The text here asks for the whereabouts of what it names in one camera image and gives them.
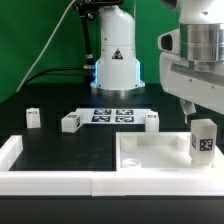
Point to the white U-shaped fence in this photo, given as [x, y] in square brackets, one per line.
[115, 183]

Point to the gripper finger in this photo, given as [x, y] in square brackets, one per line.
[189, 110]

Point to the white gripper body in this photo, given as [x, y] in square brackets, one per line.
[204, 88]

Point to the white marker base plate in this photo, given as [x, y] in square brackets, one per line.
[113, 116]

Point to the white square tabletop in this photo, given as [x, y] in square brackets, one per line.
[141, 152]

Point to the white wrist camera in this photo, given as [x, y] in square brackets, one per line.
[170, 42]

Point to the black camera stand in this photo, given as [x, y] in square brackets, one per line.
[88, 10]

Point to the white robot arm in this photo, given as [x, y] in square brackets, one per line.
[191, 63]

